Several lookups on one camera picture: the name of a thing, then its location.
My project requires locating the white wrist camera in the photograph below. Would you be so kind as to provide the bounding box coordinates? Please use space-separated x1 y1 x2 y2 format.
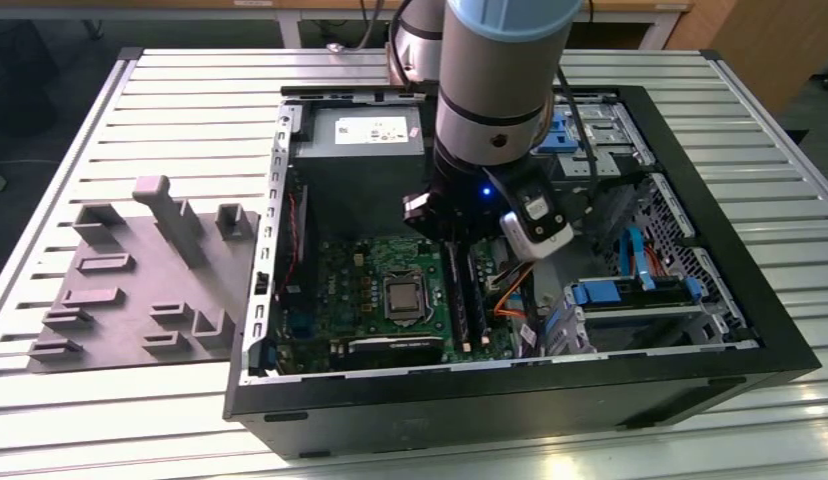
483 167 576 261

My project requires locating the green motherboard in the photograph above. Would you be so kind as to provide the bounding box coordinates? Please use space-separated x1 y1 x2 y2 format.
272 234 522 374

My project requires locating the blue board connector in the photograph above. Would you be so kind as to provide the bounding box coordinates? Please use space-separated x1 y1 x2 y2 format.
286 313 316 341

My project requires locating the black open PC case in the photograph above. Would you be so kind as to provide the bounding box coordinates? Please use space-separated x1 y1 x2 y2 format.
220 84 826 460

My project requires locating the blue drive bay latch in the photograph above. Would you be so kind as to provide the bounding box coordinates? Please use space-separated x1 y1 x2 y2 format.
530 112 582 154

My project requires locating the wooden cabinet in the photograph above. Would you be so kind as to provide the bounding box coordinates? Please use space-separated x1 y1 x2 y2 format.
666 0 828 116

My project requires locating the blue flat data wire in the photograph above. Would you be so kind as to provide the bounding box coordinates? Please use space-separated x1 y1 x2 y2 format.
616 227 659 291

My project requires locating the grey parts rack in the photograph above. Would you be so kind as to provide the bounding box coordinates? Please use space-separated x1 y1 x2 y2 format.
25 171 262 374

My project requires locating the hard disk in blue carrier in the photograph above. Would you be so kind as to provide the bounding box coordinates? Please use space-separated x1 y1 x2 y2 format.
566 277 706 309

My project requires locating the black cable bundle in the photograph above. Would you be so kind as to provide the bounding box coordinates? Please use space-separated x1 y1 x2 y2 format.
486 172 646 291

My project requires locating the metal disk bay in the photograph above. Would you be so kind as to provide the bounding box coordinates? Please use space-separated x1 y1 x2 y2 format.
563 279 755 351

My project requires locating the metal drive cage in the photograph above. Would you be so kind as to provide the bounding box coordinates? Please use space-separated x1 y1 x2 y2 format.
530 97 655 211

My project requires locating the orange wire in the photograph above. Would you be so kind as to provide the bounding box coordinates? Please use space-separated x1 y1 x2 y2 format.
492 259 539 321

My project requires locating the RAM stick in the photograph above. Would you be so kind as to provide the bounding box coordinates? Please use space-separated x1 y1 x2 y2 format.
443 242 470 352

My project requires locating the CPU socket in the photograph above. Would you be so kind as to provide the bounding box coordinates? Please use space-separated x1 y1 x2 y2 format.
378 269 436 329

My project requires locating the silver CPU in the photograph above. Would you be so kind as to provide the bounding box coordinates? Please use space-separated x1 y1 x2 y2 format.
384 283 426 321

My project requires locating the hanging cable with plug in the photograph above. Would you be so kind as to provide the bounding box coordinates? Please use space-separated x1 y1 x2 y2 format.
324 0 390 55

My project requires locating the black graphics card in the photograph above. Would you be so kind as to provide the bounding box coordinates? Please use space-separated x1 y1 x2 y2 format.
332 335 448 371

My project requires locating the red wire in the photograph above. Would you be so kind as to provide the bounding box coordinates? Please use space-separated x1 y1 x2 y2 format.
286 192 302 281

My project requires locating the grey power supply unit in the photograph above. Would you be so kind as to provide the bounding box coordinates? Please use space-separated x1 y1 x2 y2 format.
290 107 436 239

